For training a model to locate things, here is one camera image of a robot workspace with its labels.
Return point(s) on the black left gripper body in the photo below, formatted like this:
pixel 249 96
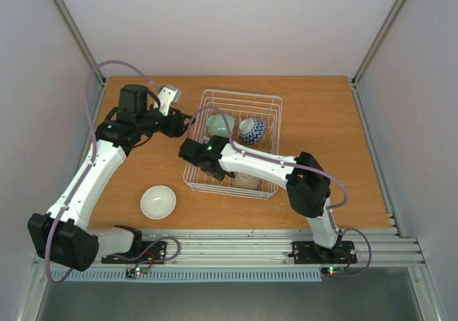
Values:
pixel 175 128

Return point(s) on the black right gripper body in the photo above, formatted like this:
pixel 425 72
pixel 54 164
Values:
pixel 213 169

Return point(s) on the celadon green ceramic bowl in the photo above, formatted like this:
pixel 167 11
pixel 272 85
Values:
pixel 216 126

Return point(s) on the white bowl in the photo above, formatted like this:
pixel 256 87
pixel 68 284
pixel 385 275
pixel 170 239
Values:
pixel 158 202
pixel 245 181

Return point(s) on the red patterned bowl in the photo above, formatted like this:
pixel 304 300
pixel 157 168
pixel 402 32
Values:
pixel 252 130

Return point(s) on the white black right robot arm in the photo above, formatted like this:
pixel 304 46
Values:
pixel 308 186

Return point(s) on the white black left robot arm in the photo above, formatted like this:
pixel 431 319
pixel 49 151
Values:
pixel 60 235

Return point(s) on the left green circuit board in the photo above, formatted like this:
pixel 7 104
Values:
pixel 134 273

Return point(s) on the green circuit board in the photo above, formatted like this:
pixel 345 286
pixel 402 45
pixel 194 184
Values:
pixel 332 270
pixel 134 273

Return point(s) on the right green circuit board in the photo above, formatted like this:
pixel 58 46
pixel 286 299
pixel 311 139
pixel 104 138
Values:
pixel 332 270

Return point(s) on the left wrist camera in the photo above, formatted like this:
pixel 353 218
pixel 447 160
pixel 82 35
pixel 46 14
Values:
pixel 168 95

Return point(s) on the white wire dish rack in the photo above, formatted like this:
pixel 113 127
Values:
pixel 239 105

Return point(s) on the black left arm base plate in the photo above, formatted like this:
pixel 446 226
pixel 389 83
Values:
pixel 156 252

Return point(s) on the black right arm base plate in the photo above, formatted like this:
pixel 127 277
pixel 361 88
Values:
pixel 309 253

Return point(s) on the grey slotted cable duct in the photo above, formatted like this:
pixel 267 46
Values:
pixel 191 275

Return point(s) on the aluminium rail base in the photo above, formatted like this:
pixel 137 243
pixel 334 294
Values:
pixel 270 247

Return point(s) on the aluminium frame post left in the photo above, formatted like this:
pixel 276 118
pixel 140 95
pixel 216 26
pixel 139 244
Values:
pixel 69 21

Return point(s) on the aluminium frame post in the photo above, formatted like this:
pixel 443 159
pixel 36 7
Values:
pixel 375 45
pixel 69 21

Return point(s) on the aluminium frame post right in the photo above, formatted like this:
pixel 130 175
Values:
pixel 375 45

